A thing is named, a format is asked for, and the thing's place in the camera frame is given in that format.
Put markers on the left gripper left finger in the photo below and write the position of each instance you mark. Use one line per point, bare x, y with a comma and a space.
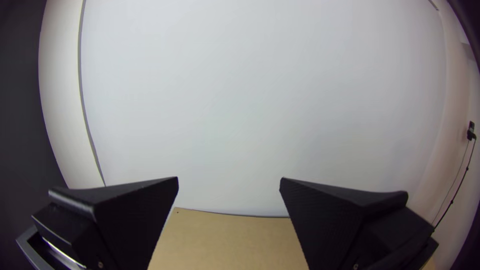
123, 221

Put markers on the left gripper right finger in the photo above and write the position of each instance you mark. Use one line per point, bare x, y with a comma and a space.
333, 225

